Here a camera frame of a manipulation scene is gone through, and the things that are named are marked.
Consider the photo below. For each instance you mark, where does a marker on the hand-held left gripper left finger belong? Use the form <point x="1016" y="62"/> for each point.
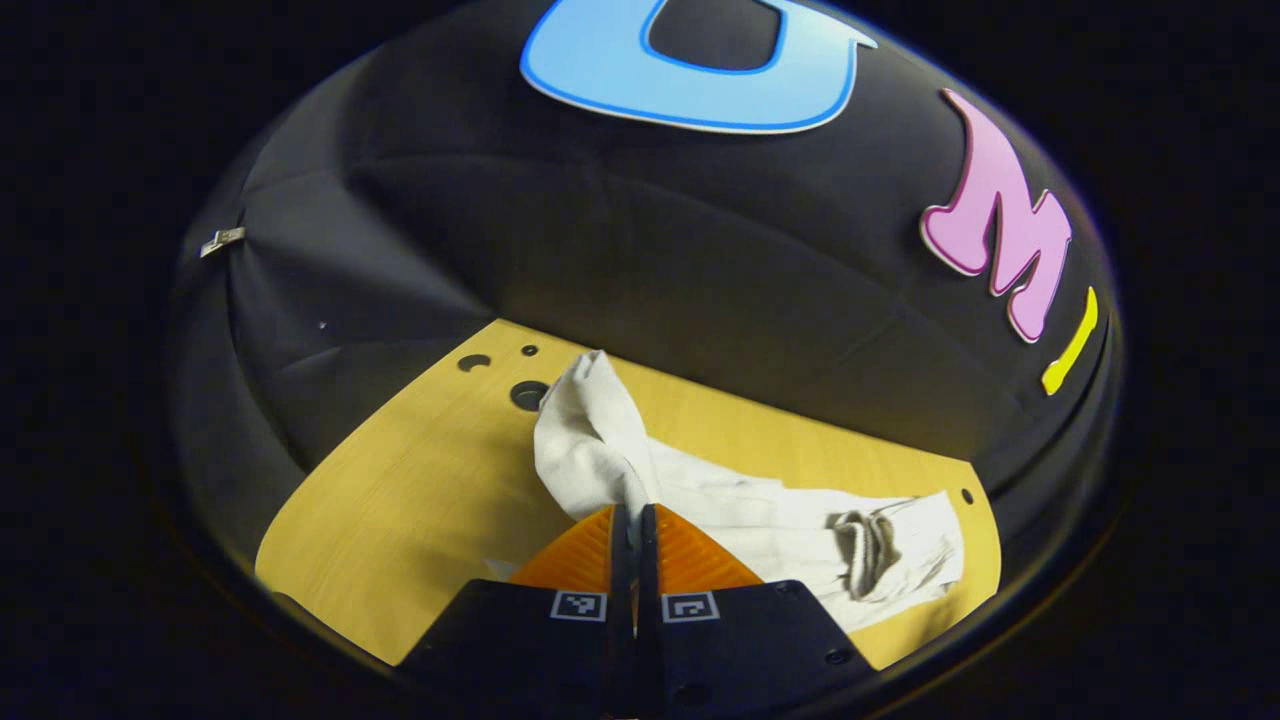
<point x="620" y="570"/>

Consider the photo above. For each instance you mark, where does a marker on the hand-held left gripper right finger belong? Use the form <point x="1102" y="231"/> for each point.
<point x="648" y="570"/>

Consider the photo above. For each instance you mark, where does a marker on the white jeans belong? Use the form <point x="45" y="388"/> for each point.
<point x="750" y="520"/>

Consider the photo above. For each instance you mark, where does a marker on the black backdrop cloth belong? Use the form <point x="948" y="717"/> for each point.
<point x="650" y="240"/>

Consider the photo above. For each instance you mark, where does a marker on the silver metal clip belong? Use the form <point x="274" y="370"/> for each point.
<point x="222" y="241"/>

